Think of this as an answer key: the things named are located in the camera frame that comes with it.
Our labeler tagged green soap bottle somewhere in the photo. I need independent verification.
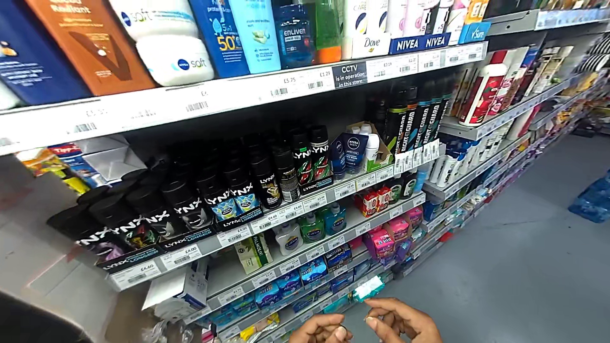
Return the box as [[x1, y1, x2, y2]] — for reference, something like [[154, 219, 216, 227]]
[[299, 212, 326, 245]]

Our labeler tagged white metal shelving unit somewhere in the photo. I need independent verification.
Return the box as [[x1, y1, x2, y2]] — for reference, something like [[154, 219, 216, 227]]
[[0, 40, 489, 343]]

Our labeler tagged red white bottle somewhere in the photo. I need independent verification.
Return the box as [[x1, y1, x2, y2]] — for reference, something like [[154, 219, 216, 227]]
[[458, 50, 509, 127]]

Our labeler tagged pile of pink packs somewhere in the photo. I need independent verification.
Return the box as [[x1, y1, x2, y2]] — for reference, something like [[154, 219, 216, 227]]
[[362, 205, 424, 264]]

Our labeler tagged clear plastic bag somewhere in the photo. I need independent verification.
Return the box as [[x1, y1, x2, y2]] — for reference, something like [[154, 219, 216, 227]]
[[141, 320, 194, 343]]

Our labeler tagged white cardboard box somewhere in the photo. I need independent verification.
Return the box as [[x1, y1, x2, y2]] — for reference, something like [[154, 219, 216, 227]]
[[141, 259, 209, 323]]

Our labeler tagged white roll-on bottle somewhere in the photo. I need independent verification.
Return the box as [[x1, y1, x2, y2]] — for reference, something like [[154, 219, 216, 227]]
[[364, 133, 381, 172]]

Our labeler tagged navy face wash tube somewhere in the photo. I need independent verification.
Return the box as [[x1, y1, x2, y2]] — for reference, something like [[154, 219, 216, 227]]
[[342, 133, 369, 175], [330, 133, 347, 181]]

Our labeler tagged white packaging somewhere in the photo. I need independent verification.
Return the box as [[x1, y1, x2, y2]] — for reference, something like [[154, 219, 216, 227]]
[[74, 135, 149, 185]]

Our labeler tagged white display tray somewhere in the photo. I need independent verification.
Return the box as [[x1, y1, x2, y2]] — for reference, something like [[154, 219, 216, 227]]
[[351, 32, 391, 59]]

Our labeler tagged teal pack with white label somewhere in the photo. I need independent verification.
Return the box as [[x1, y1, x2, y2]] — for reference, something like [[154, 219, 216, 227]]
[[352, 275, 385, 303]]

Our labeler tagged dark blue lotion bottle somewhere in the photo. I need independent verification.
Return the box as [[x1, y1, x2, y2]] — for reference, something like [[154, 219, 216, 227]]
[[0, 0, 92, 106]]

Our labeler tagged grey shelving unit with goods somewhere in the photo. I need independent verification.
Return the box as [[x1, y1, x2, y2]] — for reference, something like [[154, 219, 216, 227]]
[[403, 0, 610, 278]]

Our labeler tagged stack of blue packs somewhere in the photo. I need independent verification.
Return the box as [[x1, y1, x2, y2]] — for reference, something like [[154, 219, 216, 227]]
[[205, 243, 378, 327]]

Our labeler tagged person's right hand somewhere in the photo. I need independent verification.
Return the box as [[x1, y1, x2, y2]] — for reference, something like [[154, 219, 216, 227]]
[[363, 298, 444, 343]]

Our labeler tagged row of black deodorant cans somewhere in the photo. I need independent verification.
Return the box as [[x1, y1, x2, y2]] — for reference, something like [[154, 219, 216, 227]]
[[47, 125, 331, 262]]

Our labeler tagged row of white pink bottles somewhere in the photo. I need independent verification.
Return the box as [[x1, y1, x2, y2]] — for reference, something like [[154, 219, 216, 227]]
[[341, 0, 489, 47]]

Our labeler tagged dark grey sign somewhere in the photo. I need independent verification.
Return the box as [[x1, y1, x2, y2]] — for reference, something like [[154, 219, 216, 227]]
[[334, 61, 368, 90]]

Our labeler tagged dark green bottle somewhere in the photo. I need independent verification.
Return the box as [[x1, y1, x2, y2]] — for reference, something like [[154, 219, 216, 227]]
[[401, 170, 418, 200], [387, 176, 404, 205]]

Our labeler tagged black cardboard display tray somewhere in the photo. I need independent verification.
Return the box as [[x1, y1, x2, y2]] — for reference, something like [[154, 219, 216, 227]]
[[215, 205, 264, 232], [97, 244, 163, 274], [300, 175, 334, 196], [158, 225, 217, 252]]

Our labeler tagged bright blue display tray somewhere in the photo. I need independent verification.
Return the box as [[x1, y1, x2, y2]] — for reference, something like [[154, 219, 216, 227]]
[[458, 22, 491, 45]]

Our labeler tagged light blue bottle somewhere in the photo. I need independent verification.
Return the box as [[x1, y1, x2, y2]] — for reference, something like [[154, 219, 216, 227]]
[[229, 0, 282, 74]]

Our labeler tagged blue sunscreen bottle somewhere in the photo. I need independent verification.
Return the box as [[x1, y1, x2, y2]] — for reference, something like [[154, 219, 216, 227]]
[[188, 0, 251, 79]]

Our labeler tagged green bottle with orange cap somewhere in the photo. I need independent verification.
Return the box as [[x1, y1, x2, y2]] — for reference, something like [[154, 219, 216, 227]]
[[312, 0, 343, 64]]

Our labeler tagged red white small box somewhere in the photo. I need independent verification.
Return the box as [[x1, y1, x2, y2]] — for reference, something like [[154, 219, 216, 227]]
[[359, 190, 380, 218], [376, 186, 392, 213]]

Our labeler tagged white soap bottle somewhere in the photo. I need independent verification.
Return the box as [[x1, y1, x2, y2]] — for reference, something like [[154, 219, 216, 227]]
[[274, 220, 304, 257]]

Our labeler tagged blue red packet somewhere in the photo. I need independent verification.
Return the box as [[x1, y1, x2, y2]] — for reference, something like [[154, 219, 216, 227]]
[[53, 142, 111, 188]]

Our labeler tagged yellow orange packet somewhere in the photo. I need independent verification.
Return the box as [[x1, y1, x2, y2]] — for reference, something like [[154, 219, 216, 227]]
[[16, 146, 92, 196]]

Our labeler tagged teal soap bottle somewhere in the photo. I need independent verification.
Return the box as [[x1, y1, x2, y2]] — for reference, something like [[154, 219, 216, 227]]
[[323, 202, 348, 236]]

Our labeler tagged green cream soap pack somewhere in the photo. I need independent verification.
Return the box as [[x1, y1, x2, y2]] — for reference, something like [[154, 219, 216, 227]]
[[234, 232, 274, 275]]

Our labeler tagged dark blue display tray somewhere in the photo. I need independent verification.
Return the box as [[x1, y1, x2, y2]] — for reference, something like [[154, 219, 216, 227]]
[[389, 32, 451, 55]]

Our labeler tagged blue shrink-wrapped bottle pack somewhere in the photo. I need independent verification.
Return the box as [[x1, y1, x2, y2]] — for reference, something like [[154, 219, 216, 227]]
[[567, 170, 610, 224]]

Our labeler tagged dark blue gel jar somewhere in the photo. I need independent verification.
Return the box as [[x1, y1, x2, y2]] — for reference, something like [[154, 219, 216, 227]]
[[274, 4, 316, 69]]

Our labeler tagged person's left hand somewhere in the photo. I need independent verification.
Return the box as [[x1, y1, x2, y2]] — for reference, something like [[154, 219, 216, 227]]
[[289, 313, 354, 343]]

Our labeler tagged white cream jar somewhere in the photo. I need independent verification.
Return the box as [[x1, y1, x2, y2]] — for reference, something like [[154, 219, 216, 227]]
[[136, 35, 215, 87], [109, 0, 199, 42]]

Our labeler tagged row of tall black cans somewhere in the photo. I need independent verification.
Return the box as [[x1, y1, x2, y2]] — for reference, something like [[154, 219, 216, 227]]
[[376, 81, 453, 157]]

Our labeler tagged brown orange bottle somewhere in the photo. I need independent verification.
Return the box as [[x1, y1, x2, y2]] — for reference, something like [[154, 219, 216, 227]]
[[25, 0, 157, 97]]

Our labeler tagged green brown cardboard tray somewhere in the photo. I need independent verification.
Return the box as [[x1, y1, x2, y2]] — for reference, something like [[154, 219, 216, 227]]
[[346, 120, 394, 173]]

